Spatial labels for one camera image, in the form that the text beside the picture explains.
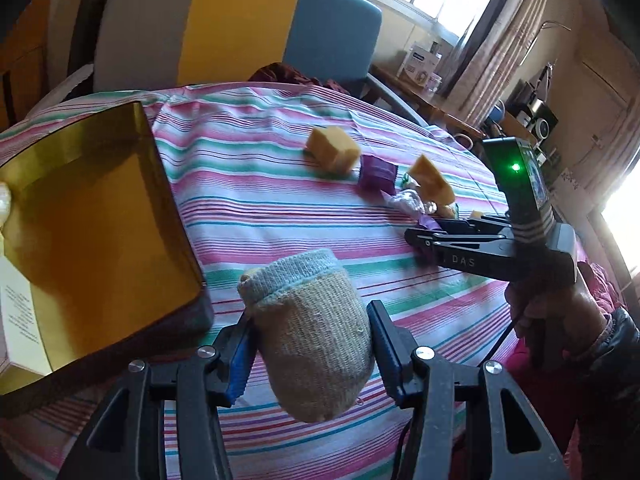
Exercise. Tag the blue mug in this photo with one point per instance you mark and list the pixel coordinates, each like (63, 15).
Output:
(495, 114)

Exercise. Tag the maroon cloth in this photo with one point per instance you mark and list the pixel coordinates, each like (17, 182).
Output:
(290, 77)

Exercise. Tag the wooden wardrobe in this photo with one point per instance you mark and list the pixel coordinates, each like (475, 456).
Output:
(25, 60)

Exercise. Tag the person's right hand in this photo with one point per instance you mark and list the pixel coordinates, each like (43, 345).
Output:
(565, 315)

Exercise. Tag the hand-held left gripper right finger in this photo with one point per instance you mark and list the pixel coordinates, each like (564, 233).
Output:
(395, 360)

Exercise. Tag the pink patterned curtain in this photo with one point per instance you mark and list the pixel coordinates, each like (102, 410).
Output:
(500, 35)

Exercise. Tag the grey yellow blue sofa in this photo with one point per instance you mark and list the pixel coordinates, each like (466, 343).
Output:
(240, 25)

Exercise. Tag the person's red clothing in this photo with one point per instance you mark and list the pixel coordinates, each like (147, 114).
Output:
(535, 385)

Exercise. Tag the wooden side table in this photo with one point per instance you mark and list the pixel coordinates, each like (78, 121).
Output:
(425, 107)

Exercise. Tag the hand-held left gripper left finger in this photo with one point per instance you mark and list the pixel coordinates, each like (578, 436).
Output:
(237, 370)

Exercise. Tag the small printed cardboard box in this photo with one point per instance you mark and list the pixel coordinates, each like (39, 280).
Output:
(22, 310)

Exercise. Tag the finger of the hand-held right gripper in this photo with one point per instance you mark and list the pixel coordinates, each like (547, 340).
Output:
(475, 226)
(425, 242)

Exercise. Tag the purple candy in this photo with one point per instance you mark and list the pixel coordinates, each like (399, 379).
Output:
(432, 223)
(377, 174)

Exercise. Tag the black stereo system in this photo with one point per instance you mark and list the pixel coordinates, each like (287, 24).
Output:
(537, 120)

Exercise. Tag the beige grey sock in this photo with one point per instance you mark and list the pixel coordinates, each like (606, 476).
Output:
(315, 335)

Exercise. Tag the golden metal tin box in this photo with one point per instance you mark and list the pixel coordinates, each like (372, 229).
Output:
(100, 220)

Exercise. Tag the small glass jar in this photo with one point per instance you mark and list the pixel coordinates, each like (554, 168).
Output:
(433, 83)

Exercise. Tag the white carton box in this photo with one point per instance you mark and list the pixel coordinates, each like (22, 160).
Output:
(420, 65)

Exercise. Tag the striped tablecloth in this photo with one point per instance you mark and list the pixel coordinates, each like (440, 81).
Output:
(280, 210)

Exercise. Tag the person's right forearm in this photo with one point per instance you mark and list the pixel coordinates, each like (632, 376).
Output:
(615, 385)

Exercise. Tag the yellow sponge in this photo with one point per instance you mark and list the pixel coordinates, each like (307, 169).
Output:
(477, 215)
(432, 180)
(332, 150)

